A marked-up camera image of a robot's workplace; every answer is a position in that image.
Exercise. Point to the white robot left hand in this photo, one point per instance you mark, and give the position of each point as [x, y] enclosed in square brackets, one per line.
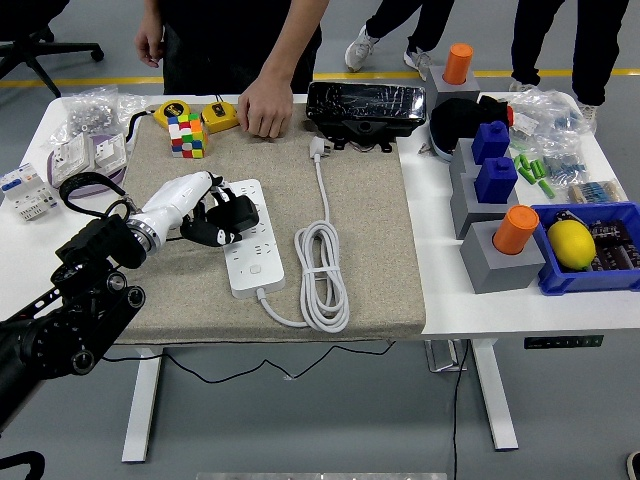
[175, 197]

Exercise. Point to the person's left hand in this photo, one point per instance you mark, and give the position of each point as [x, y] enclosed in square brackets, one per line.
[265, 107]

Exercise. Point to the person's right hand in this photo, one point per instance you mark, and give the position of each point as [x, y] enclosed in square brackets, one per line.
[150, 45]

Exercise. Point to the black power adapter plug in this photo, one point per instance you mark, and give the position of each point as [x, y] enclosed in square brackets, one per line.
[240, 212]

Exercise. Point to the white power strip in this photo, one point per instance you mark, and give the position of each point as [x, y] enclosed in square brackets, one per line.
[255, 270]

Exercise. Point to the person's left forearm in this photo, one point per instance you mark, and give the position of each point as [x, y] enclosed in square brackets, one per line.
[295, 40]

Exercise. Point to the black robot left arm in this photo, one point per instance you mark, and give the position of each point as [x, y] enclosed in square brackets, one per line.
[75, 310]

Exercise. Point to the person's right forearm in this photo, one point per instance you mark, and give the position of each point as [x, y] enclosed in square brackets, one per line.
[152, 12]

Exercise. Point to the small yellow tape measure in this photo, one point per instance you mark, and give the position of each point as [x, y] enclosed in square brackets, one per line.
[216, 116]

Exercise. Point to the small clear plastic bag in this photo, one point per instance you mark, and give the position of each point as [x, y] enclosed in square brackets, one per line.
[134, 104]

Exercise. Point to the multicoloured puzzle cube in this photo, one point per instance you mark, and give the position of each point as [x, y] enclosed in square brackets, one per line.
[187, 137]

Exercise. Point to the large yellow tape measure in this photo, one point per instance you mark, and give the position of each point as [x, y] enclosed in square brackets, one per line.
[172, 111]

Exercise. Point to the person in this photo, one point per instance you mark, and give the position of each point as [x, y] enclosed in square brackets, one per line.
[220, 45]
[595, 50]
[430, 25]

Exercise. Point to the clear bag of screws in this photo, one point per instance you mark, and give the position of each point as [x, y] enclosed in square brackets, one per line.
[90, 115]

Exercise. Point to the black film-wrapped device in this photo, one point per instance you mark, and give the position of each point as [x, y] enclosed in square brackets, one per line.
[365, 102]

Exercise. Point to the lilac oval tray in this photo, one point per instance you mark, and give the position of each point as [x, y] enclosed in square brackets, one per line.
[50, 170]

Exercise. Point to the black office chair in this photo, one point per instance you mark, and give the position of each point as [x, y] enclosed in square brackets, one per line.
[25, 15]

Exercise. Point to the white circuit breaker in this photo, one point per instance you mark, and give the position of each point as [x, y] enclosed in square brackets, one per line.
[25, 192]

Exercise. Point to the small metal clip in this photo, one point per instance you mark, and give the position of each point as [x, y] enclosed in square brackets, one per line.
[425, 149]

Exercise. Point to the grey-brown mat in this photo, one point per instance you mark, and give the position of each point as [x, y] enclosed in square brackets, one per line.
[375, 250]

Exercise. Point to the grey block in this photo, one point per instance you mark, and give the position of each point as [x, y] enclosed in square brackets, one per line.
[465, 210]
[445, 92]
[500, 275]
[460, 160]

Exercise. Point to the white blue-rimmed object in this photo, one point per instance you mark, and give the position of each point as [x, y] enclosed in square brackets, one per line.
[442, 150]

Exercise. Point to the black cloth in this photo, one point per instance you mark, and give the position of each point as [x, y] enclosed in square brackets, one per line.
[455, 120]

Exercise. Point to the orange cylinder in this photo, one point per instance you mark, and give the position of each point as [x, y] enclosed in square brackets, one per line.
[515, 230]
[457, 62]

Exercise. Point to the blue block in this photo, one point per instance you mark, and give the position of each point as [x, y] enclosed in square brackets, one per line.
[495, 182]
[490, 142]

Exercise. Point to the white table leg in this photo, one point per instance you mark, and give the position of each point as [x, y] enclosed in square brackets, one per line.
[140, 435]
[495, 400]

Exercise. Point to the small red item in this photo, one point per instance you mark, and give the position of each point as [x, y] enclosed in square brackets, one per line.
[510, 116]

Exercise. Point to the green plastic anchor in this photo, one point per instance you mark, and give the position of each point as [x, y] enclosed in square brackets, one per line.
[526, 175]
[541, 168]
[524, 162]
[534, 168]
[517, 163]
[546, 189]

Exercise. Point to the large clear bag blue parts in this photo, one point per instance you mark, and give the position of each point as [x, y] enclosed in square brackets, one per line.
[550, 115]

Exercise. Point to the small clear bag blue parts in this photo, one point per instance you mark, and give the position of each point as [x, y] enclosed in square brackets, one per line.
[565, 167]

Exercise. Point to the grey box under table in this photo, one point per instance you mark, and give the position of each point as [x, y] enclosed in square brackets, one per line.
[442, 357]

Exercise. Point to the black metal clip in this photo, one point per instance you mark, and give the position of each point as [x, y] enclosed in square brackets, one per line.
[564, 217]

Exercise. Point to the yellow lemon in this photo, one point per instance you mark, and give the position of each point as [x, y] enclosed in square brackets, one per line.
[570, 245]

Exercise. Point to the clear bag of resistors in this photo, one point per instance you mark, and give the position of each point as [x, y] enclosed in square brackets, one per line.
[595, 192]

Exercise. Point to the blue plastic bin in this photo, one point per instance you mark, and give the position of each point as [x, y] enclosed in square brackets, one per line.
[575, 282]

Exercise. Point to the dark brown capacitor pack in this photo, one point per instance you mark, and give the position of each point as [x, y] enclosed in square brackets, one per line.
[615, 245]

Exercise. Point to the black table control panel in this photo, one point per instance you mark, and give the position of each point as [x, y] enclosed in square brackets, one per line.
[562, 342]

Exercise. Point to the black shoe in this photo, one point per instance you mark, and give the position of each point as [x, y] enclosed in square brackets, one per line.
[634, 465]

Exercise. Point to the small white wall socket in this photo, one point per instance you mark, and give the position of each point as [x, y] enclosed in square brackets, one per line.
[109, 152]

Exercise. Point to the large white wall socket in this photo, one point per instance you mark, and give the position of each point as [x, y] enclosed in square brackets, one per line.
[72, 157]

